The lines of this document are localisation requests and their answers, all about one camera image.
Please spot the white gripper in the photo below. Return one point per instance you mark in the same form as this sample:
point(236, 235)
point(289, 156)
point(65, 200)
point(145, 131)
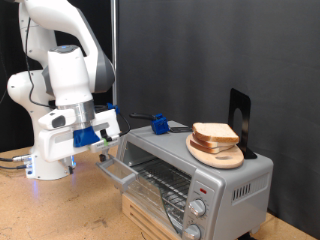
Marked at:
point(56, 146)

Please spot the spatula with blue grip block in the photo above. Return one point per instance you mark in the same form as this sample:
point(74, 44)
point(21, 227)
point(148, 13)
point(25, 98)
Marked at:
point(160, 125)

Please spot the white bread slice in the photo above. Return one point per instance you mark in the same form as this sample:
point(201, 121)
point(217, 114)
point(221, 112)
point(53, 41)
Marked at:
point(203, 149)
point(203, 142)
point(215, 131)

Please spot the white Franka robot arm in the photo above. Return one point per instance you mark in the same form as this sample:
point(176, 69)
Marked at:
point(66, 76)

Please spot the wooden base under oven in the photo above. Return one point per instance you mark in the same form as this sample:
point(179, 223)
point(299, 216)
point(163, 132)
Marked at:
point(140, 220)

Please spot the silver oven knob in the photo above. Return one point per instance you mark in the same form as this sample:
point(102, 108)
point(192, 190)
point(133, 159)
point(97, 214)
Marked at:
point(197, 207)
point(192, 232)

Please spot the silver toaster oven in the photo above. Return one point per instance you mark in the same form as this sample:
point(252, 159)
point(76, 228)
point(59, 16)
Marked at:
point(233, 173)

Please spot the black backdrop curtain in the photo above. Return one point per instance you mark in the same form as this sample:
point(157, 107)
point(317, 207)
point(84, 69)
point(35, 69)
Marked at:
point(13, 133)

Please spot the round wooden cutting board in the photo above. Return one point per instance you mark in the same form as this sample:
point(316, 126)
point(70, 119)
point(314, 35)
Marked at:
point(216, 160)

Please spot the metal pole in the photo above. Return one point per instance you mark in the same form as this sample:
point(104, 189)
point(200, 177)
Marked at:
point(114, 33)

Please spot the dark grey backdrop curtain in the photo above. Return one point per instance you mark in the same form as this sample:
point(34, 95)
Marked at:
point(200, 50)

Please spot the black metal bookend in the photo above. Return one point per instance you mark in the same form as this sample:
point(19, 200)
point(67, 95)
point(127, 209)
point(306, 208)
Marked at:
point(245, 103)

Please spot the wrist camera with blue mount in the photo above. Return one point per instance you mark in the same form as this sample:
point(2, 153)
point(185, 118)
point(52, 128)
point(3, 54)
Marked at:
point(85, 136)

